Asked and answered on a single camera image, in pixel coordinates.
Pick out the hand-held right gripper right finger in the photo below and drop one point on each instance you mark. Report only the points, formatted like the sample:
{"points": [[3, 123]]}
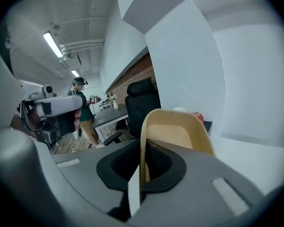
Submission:
{"points": [[203, 197]]}

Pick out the black office chair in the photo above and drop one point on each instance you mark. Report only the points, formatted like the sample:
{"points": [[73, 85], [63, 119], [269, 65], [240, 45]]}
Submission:
{"points": [[142, 107]]}

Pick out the red apple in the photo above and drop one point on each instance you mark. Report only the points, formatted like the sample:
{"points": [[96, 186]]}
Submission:
{"points": [[200, 117]]}

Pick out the white ceiling pipes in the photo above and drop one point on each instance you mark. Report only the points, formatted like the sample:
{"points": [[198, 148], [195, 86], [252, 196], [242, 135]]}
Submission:
{"points": [[85, 45]]}

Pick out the white table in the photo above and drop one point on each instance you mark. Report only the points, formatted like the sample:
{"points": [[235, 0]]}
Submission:
{"points": [[241, 164]]}

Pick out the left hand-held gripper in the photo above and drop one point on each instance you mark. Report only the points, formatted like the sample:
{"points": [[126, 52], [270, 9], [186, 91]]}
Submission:
{"points": [[47, 126]]}

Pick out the short ceiling light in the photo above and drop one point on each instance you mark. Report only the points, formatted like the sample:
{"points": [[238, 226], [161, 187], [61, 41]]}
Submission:
{"points": [[75, 73]]}

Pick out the grey desk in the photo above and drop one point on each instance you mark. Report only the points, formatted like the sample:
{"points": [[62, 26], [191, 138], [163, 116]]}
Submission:
{"points": [[111, 116]]}

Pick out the person's left hand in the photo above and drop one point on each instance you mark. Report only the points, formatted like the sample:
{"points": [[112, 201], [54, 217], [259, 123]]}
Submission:
{"points": [[78, 117]]}

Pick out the tan wooden tray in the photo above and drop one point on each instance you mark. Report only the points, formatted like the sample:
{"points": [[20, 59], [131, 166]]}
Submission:
{"points": [[175, 119]]}

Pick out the long ceiling light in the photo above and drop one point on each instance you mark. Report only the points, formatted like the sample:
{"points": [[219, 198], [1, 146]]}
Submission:
{"points": [[52, 44]]}

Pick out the white vase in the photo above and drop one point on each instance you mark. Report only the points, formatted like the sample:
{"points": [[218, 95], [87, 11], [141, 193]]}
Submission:
{"points": [[115, 105]]}

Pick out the black box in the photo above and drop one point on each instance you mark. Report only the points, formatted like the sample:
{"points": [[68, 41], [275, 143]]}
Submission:
{"points": [[207, 128]]}

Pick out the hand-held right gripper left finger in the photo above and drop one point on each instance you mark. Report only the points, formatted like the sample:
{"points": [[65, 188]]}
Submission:
{"points": [[85, 174]]}

